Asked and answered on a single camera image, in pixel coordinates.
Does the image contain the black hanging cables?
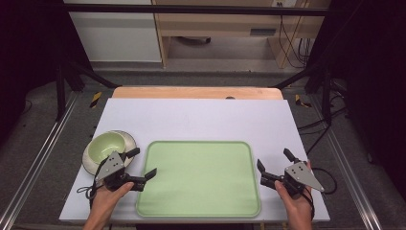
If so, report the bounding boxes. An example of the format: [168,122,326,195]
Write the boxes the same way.
[278,14,311,69]

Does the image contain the white cabinet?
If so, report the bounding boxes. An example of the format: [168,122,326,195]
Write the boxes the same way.
[62,0,163,63]

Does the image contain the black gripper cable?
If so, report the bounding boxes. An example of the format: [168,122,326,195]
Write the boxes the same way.
[76,156,111,209]
[303,167,338,221]

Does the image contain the aluminium floor rail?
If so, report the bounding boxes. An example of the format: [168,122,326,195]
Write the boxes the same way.
[309,95,385,230]
[0,91,80,230]

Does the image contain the person's right hand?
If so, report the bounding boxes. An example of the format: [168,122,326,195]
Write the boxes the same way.
[274,180,316,222]

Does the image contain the wooden table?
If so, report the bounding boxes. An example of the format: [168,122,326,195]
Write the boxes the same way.
[111,85,284,101]

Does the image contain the white table cover board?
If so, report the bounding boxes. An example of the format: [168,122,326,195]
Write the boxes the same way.
[58,97,331,224]

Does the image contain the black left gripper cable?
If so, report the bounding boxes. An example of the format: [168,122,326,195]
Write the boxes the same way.
[76,156,111,209]

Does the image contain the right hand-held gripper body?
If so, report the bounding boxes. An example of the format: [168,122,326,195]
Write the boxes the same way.
[259,162,326,196]

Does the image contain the wooden desk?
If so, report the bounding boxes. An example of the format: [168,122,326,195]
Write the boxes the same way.
[151,0,331,70]

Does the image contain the green tray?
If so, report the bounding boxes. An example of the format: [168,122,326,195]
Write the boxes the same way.
[135,140,261,219]

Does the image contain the dark curtain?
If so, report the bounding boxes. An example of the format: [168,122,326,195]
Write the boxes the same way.
[0,0,94,148]
[305,0,406,195]

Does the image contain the person's left hand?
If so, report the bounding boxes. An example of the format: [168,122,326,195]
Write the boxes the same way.
[90,181,135,219]

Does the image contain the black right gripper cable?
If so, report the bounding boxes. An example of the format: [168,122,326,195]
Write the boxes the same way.
[303,167,338,221]

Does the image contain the black metal stand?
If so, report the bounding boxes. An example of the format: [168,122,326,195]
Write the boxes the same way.
[273,61,333,127]
[55,57,121,122]

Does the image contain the grey label on desk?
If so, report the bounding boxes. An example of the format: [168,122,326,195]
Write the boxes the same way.
[249,28,278,37]

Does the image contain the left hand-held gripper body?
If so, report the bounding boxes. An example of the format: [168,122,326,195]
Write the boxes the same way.
[95,150,147,193]

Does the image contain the green bowl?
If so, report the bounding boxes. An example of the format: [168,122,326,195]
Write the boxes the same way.
[81,129,138,176]
[87,131,127,166]

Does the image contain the yellow black tape strip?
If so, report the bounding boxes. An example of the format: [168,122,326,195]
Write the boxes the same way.
[294,93,313,108]
[89,91,103,109]

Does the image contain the black horizontal frame bar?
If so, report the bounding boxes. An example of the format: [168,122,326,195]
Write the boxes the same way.
[62,3,330,17]

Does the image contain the black floor cables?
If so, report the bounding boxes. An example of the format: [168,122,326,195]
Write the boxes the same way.
[297,80,349,156]

